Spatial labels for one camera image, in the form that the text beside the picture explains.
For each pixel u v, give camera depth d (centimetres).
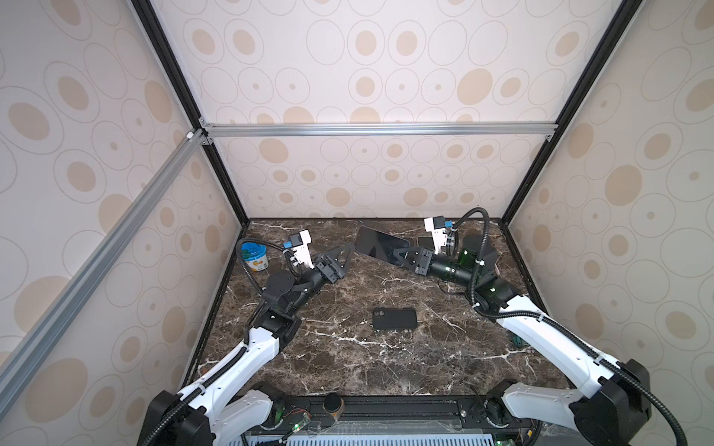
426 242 65
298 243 62
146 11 67
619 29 70
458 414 74
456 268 60
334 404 67
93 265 54
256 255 97
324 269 61
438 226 64
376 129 90
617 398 38
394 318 92
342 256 108
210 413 41
